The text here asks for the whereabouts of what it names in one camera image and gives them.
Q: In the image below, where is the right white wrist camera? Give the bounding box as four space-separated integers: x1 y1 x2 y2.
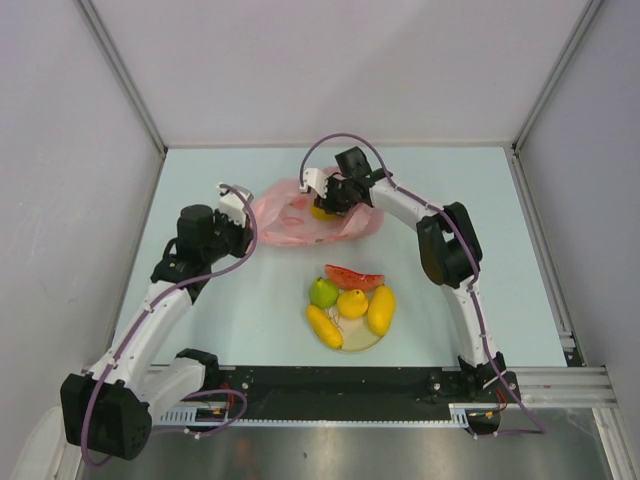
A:
299 168 329 198

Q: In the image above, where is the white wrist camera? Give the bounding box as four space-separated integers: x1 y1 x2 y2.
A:
299 168 329 198
217 183 254 228

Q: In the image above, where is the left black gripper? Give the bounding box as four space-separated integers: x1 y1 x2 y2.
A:
202 208 255 263

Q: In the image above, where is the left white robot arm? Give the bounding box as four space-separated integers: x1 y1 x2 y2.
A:
60 199 257 468

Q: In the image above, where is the red watermelon slice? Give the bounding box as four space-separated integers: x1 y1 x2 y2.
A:
325 264 385 292

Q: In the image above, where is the yellow fake mango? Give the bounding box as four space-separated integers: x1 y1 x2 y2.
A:
367 285 396 336

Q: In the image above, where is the yellow fake fruit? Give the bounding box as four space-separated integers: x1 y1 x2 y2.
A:
306 304 344 350

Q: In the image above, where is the round cream plate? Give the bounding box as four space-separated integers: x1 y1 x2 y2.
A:
310 305 382 353

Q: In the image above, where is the green fake pear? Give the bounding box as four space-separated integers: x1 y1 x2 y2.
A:
309 277 340 309

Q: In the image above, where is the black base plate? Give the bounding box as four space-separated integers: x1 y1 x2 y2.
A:
163 364 521 435

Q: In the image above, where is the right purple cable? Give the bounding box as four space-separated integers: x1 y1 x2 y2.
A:
298 132 549 437

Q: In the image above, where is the pink plastic bag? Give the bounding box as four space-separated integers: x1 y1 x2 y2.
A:
252 178 384 247

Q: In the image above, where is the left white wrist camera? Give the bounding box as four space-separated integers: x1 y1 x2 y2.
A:
217 183 254 228

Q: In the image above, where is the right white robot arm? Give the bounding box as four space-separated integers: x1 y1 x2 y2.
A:
300 147 506 401

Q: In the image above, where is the white slotted cable duct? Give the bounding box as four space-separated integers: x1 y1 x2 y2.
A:
156 404 469 430

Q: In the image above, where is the yellow fake lemon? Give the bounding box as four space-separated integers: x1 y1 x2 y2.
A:
336 289 369 319

